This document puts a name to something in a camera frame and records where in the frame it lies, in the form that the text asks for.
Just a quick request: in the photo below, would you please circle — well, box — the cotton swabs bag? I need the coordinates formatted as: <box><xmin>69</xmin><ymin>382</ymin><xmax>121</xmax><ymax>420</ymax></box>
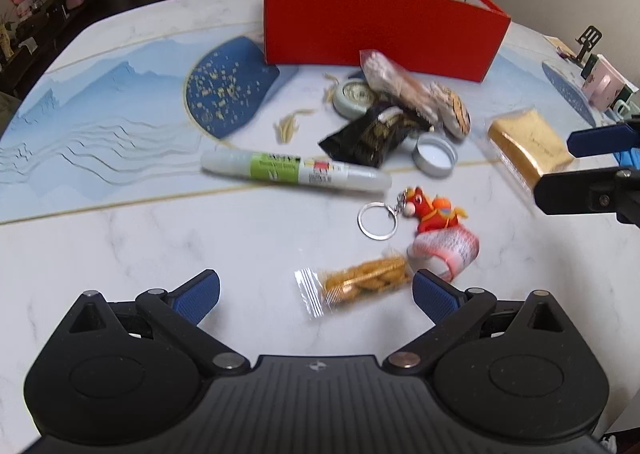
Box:
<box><xmin>360</xmin><ymin>50</ymin><xmax>439</xmax><ymax>126</ymax></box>

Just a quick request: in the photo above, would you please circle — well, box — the white green glue pen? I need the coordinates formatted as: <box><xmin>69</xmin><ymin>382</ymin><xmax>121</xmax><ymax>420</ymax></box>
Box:
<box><xmin>201</xmin><ymin>148</ymin><xmax>393</xmax><ymax>193</ymax></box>

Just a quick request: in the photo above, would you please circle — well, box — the blue table mat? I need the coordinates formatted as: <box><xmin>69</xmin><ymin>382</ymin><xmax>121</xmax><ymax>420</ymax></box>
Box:
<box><xmin>1</xmin><ymin>27</ymin><xmax>296</xmax><ymax>223</ymax></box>

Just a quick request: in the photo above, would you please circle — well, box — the black phone stand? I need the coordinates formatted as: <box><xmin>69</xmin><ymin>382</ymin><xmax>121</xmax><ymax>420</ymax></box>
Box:
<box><xmin>576</xmin><ymin>25</ymin><xmax>602</xmax><ymax>66</ymax></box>

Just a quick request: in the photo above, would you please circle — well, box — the green mug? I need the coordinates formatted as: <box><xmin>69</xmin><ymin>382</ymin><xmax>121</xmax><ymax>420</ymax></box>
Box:
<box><xmin>611</xmin><ymin>86</ymin><xmax>640</xmax><ymax>118</ymax></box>

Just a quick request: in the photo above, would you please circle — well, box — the yellow snack packet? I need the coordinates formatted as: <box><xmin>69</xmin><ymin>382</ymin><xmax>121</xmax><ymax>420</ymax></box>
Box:
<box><xmin>294</xmin><ymin>254</ymin><xmax>410</xmax><ymax>318</ymax></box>

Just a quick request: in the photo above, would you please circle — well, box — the pink plush toy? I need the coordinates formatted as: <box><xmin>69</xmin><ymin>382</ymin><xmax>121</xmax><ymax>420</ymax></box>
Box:
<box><xmin>11</xmin><ymin>0</ymin><xmax>32</xmax><ymax>20</ymax></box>

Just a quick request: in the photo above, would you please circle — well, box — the green correction tape dispenser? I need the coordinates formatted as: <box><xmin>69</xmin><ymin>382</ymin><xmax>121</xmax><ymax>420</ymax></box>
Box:
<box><xmin>332</xmin><ymin>78</ymin><xmax>378</xmax><ymax>120</ymax></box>

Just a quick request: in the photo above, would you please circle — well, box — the round white tin lid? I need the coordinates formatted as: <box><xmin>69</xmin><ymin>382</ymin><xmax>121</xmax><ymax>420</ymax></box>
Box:
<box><xmin>411</xmin><ymin>133</ymin><xmax>458</xmax><ymax>179</ymax></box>

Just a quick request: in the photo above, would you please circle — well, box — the pink mug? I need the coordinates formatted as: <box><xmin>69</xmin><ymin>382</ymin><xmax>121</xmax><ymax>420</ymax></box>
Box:
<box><xmin>582</xmin><ymin>54</ymin><xmax>626</xmax><ymax>112</ymax></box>

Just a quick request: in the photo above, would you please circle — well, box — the red cardboard box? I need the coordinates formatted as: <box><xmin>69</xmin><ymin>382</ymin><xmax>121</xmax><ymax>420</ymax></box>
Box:
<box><xmin>264</xmin><ymin>0</ymin><xmax>511</xmax><ymax>82</ymax></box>

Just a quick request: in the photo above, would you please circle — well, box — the red horse keychain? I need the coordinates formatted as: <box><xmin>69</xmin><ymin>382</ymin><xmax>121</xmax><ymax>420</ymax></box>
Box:
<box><xmin>356</xmin><ymin>186</ymin><xmax>469</xmax><ymax>242</ymax></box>

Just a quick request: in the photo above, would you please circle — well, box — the black foil packet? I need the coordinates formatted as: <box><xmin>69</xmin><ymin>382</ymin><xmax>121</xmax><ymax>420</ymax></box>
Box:
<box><xmin>319</xmin><ymin>101</ymin><xmax>432</xmax><ymax>168</ymax></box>

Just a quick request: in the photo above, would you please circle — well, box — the pink white packet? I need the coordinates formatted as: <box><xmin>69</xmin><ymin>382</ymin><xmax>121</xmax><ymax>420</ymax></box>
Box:
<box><xmin>407</xmin><ymin>226</ymin><xmax>480</xmax><ymax>283</ymax></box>

